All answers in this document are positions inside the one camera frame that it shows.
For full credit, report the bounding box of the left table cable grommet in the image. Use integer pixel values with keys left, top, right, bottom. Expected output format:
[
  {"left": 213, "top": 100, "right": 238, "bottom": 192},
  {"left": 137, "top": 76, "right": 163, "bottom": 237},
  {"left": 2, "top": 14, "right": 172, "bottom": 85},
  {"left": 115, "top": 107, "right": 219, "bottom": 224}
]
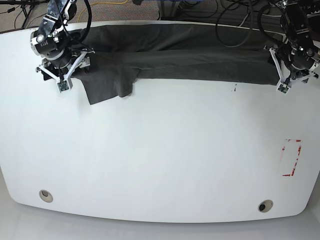
[{"left": 39, "top": 190, "right": 53, "bottom": 203}]

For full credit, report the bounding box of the dark grey t-shirt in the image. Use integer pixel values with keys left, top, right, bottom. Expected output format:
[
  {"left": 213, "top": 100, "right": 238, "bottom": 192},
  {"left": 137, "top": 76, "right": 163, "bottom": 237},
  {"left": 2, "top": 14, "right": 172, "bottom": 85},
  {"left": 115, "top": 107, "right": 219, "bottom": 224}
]
[{"left": 72, "top": 24, "right": 279, "bottom": 105}]

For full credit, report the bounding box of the yellow cable on floor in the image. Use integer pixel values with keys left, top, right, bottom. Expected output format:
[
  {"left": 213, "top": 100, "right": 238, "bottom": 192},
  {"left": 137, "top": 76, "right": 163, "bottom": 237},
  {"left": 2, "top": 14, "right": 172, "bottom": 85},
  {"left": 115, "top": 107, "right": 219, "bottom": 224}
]
[{"left": 77, "top": 0, "right": 130, "bottom": 23}]

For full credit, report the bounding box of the right table cable grommet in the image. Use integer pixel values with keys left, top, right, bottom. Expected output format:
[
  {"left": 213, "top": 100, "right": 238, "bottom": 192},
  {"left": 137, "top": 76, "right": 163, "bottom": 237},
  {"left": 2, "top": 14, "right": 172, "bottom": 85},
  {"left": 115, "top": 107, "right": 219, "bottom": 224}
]
[{"left": 258, "top": 199, "right": 273, "bottom": 213}]

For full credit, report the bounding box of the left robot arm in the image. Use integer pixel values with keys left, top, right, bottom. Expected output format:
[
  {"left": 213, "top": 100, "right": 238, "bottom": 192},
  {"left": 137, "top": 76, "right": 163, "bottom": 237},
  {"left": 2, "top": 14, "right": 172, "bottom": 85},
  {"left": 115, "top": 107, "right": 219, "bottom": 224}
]
[{"left": 256, "top": 0, "right": 320, "bottom": 94}]

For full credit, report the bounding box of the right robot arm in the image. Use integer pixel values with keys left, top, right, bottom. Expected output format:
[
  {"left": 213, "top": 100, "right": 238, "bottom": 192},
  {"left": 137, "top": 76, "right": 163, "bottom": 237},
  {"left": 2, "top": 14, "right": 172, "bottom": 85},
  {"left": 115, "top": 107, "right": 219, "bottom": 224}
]
[{"left": 30, "top": 0, "right": 95, "bottom": 92}]

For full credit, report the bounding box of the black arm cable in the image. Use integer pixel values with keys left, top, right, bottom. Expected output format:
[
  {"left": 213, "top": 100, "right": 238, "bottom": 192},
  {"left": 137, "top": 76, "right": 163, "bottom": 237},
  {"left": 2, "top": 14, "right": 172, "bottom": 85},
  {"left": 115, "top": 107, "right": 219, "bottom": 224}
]
[{"left": 215, "top": 0, "right": 256, "bottom": 48}]

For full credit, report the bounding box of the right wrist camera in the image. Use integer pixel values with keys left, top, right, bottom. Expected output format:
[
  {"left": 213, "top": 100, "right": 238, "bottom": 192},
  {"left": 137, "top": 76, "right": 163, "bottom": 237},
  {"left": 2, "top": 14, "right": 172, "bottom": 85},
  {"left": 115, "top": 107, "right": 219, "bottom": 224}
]
[{"left": 56, "top": 79, "right": 73, "bottom": 93}]

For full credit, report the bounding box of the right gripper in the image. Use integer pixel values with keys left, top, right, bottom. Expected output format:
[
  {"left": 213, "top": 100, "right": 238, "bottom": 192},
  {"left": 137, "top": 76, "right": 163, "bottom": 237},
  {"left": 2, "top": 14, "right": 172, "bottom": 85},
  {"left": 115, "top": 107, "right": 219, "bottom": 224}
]
[{"left": 35, "top": 48, "right": 95, "bottom": 83}]

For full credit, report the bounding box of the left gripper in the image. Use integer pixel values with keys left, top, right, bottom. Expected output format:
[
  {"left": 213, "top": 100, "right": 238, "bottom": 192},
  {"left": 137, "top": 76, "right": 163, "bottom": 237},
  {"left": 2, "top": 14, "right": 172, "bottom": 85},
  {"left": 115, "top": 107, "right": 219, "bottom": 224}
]
[{"left": 264, "top": 45, "right": 319, "bottom": 88}]

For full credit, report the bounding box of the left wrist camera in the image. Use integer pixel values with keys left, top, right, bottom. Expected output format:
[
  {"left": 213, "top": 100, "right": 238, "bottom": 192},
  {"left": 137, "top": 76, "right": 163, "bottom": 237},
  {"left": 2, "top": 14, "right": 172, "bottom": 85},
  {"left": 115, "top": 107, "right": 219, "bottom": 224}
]
[{"left": 276, "top": 82, "right": 291, "bottom": 94}]

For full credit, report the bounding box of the black tripod stand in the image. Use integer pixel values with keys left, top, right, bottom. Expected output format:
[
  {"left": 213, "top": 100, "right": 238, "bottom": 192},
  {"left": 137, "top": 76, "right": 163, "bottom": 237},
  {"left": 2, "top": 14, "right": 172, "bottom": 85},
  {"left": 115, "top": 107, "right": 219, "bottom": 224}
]
[{"left": 0, "top": 0, "right": 49, "bottom": 30}]

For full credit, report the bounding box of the red tape rectangle marking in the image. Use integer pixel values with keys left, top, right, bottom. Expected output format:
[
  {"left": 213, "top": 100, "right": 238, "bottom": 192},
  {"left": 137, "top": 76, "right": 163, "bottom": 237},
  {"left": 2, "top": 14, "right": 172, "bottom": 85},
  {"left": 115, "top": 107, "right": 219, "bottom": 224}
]
[{"left": 279, "top": 139, "right": 302, "bottom": 177}]

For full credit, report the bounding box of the table cable grommet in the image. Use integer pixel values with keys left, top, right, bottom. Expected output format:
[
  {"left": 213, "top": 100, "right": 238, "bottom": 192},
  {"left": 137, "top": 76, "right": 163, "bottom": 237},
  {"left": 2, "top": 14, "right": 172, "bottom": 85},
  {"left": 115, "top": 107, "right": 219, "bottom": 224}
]
[
  {"left": 258, "top": 199, "right": 273, "bottom": 213},
  {"left": 39, "top": 190, "right": 53, "bottom": 203}
]

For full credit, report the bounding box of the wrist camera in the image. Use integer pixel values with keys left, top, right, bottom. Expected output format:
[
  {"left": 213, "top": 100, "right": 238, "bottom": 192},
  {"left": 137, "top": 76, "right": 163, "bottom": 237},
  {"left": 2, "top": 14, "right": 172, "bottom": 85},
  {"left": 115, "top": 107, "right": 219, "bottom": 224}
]
[
  {"left": 56, "top": 79, "right": 73, "bottom": 93},
  {"left": 276, "top": 82, "right": 291, "bottom": 94}
]

